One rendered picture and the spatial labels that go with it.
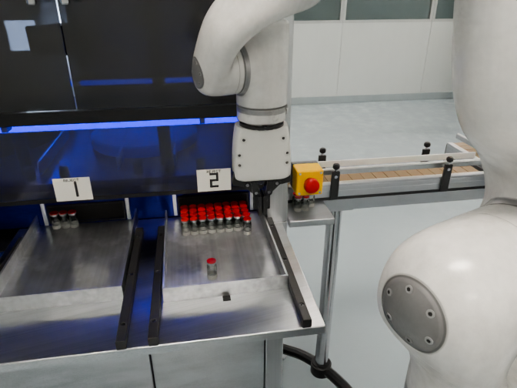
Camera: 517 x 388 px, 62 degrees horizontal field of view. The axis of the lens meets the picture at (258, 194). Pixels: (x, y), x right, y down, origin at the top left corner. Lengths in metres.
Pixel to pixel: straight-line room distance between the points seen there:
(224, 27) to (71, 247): 0.74
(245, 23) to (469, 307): 0.42
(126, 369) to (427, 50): 5.76
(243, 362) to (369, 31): 5.15
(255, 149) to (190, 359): 0.88
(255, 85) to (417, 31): 5.76
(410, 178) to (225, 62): 0.90
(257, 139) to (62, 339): 0.51
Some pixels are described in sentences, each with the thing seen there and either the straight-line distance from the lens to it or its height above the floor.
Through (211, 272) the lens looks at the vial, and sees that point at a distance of 0.95.
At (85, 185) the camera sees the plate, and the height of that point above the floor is 1.03.
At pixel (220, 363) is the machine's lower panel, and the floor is 0.38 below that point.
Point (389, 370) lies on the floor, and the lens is 2.04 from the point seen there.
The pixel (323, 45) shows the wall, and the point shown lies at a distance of 5.91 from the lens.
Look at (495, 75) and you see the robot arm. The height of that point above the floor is 1.40.
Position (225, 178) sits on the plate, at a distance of 1.09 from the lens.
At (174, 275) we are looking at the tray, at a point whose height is 0.88.
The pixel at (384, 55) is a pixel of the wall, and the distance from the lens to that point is 6.23.
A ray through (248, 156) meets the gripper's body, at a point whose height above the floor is 1.20.
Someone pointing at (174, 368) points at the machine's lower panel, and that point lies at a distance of 1.47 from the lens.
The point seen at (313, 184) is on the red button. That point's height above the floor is 1.01.
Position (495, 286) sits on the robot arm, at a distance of 0.37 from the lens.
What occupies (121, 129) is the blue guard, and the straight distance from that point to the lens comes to 1.05.
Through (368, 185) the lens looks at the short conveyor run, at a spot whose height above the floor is 0.92.
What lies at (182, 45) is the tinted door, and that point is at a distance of 1.01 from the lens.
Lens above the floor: 1.46
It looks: 26 degrees down
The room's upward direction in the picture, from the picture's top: straight up
